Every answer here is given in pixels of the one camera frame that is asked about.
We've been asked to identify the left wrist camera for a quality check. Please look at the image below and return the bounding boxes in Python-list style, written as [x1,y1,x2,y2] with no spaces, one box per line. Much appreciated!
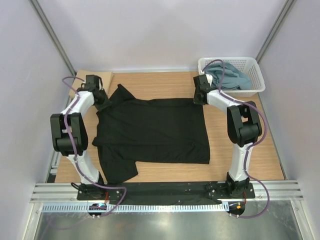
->
[83,74,103,91]

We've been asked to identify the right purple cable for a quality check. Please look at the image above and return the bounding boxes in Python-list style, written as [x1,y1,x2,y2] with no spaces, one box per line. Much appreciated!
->
[201,59,272,220]

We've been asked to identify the white slotted cable duct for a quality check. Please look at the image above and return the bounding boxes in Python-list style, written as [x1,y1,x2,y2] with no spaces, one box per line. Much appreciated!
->
[42,202,229,213]

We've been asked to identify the folded beige t shirt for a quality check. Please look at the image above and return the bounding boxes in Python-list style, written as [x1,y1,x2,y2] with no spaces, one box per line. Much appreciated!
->
[69,70,114,98]

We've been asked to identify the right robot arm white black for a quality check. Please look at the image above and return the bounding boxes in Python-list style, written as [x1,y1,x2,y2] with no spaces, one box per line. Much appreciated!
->
[193,86,262,198]

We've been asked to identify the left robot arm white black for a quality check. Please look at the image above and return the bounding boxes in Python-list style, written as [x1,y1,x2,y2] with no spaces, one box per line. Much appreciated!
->
[50,89,110,200]

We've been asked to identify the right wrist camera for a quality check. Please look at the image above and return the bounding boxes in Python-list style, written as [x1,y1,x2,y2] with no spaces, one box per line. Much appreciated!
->
[193,74,213,93]

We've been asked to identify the purple cable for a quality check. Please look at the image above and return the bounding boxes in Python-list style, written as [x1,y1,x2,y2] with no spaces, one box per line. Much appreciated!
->
[201,59,272,220]
[61,76,130,219]

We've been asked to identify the aluminium frame rail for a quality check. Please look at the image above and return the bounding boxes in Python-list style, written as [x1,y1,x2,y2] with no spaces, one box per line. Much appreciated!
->
[30,180,304,203]

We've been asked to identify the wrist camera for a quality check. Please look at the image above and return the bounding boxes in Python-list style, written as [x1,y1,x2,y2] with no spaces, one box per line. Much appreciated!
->
[193,74,213,93]
[83,74,103,91]

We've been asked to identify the black t shirt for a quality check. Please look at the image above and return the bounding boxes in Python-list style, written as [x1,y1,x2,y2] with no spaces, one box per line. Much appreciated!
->
[92,85,211,184]

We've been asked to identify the blue t shirt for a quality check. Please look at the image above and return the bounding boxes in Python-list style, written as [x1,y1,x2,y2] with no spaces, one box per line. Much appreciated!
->
[204,62,252,91]

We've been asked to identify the white plastic basket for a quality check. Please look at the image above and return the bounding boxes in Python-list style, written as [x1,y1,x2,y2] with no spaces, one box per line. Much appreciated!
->
[198,57,266,98]

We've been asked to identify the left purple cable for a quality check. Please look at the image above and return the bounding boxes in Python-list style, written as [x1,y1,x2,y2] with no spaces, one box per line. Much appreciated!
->
[61,76,130,219]

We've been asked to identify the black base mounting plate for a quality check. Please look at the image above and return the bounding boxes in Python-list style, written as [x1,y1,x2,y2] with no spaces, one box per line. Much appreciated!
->
[70,181,256,206]

